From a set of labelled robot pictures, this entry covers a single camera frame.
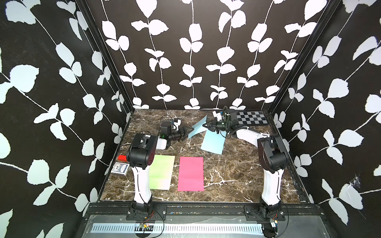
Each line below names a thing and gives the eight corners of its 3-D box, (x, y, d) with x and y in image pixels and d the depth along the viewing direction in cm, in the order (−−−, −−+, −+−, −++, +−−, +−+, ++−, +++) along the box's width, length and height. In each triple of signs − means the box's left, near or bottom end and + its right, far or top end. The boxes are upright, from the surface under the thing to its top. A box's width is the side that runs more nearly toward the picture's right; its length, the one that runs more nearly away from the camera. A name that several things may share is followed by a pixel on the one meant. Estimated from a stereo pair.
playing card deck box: (111, 172, 89) (109, 171, 88) (115, 163, 93) (114, 161, 91) (124, 174, 89) (123, 173, 87) (129, 165, 93) (127, 163, 91)
